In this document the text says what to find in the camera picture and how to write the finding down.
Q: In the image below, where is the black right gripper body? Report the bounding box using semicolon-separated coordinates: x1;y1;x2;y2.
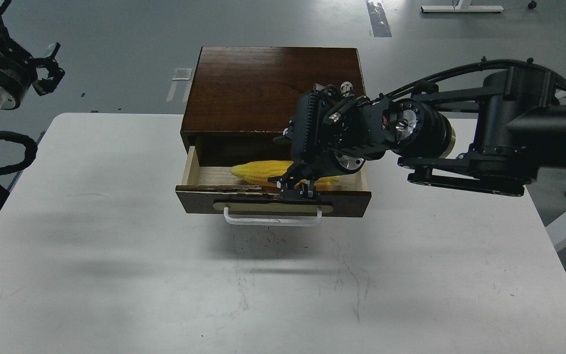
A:
276;84;398;175

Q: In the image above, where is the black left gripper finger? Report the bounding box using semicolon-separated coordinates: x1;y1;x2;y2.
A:
33;42;61;64
32;65;65;96

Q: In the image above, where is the yellow corn cob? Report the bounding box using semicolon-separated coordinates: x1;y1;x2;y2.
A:
230;160;340;191

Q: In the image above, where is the wooden drawer with white handle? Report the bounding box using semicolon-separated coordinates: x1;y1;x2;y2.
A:
175;146;371;226

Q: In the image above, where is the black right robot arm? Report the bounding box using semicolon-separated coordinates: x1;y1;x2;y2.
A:
269;59;566;200

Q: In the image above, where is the dark wooden drawer cabinet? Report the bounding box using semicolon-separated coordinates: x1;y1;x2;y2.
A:
180;46;365;167

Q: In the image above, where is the grey floor tape strip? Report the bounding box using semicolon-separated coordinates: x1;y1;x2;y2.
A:
366;0;392;38

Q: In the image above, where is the white desk foot bar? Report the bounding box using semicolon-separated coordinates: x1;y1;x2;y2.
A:
421;0;505;14

